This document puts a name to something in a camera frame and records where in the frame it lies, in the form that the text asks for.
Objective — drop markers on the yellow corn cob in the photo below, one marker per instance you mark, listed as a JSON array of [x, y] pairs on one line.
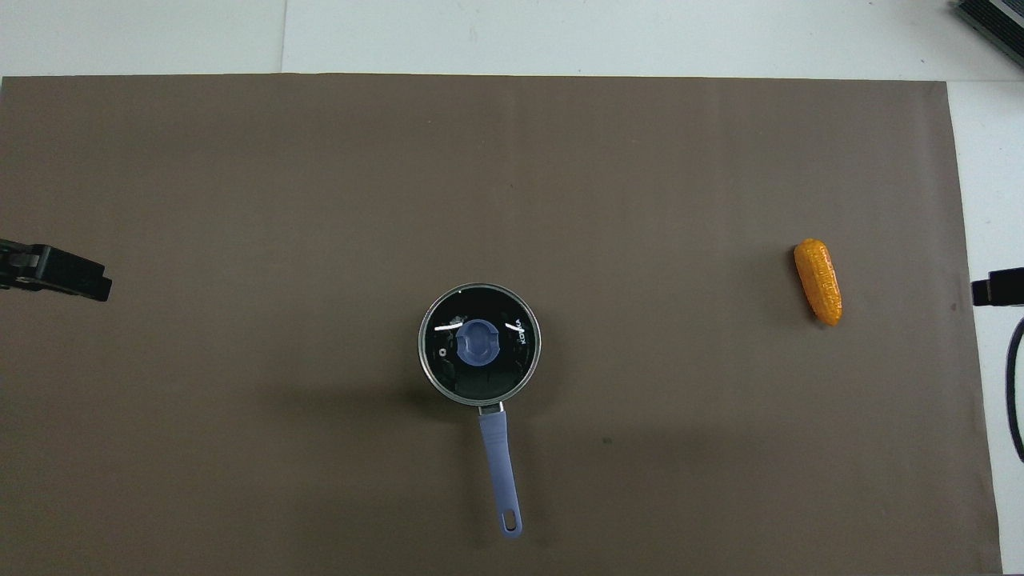
[[818, 280]]

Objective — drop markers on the glass lid with blue knob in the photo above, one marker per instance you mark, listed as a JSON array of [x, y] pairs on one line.
[[480, 378]]

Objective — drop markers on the brown table mat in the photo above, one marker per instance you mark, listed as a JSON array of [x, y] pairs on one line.
[[320, 200]]

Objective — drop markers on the dark ribbed device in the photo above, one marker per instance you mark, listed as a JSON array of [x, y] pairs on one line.
[[1000, 16]]

